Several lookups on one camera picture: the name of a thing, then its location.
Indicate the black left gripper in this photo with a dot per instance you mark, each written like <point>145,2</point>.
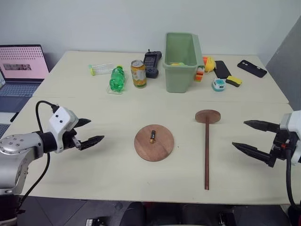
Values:
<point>70,141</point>

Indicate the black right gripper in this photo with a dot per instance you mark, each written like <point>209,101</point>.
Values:
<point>281,143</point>

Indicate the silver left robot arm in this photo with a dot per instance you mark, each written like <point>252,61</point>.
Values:
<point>16,146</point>

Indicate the wooden rod with disc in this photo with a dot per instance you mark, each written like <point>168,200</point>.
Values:
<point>207,146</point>

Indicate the round wooden disc base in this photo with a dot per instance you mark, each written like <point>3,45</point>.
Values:
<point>162,148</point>

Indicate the green plastic bottle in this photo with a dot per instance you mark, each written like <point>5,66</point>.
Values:
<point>116,80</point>

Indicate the yellow black sponge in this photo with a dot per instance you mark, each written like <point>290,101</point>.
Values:
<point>234,81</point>

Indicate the clear tube with green cap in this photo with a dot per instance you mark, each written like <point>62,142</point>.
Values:
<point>101,69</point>

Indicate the brass screw on base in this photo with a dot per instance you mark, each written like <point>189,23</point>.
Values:
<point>152,137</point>

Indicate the black phone case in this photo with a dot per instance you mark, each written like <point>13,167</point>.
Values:
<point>252,68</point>

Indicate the yellow drink can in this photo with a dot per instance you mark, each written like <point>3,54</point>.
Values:
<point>139,75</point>

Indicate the black smartphone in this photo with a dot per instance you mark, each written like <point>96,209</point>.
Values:
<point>221,69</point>

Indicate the orange white block toy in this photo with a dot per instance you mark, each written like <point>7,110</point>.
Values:
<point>199,75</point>

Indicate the yellow orange toy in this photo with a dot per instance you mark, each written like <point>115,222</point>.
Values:
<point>209,64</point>

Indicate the black handheld controller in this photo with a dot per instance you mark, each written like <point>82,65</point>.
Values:
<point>151,63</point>

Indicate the laptop with pink screen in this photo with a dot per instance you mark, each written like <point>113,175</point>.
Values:
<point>21,63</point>

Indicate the green plastic bin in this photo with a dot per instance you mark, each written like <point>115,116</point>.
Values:
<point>177,77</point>

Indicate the yellow toy in bin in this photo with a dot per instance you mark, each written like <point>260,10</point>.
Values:
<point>176,63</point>

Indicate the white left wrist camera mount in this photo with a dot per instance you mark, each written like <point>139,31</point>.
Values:
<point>61,120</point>

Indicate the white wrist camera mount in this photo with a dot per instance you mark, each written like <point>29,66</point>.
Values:
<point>292,122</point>
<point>61,120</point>

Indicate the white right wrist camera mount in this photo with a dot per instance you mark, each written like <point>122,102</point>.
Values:
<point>292,122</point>

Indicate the grey wall panel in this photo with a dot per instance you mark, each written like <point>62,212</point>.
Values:
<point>287,66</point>

